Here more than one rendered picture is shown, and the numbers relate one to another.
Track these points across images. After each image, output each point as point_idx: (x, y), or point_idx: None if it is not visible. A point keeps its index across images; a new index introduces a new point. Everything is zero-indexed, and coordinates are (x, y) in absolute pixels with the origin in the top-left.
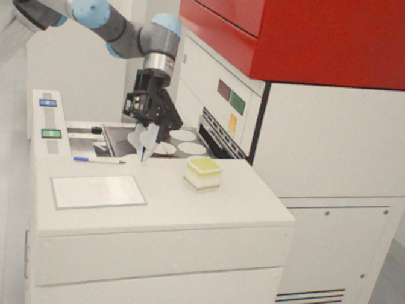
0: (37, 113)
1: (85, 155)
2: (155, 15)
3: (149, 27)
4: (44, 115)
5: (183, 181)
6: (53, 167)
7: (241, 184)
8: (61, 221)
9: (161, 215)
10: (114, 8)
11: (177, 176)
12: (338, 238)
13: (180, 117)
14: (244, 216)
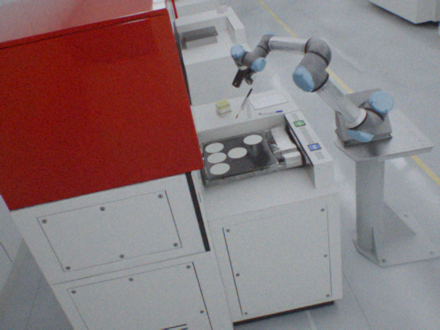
0: (315, 137)
1: (283, 143)
2: (242, 46)
3: (245, 50)
4: (311, 137)
5: (231, 112)
6: (289, 106)
7: (203, 117)
8: (278, 90)
9: (243, 98)
10: (260, 40)
11: (234, 114)
12: None
13: (233, 80)
14: (209, 105)
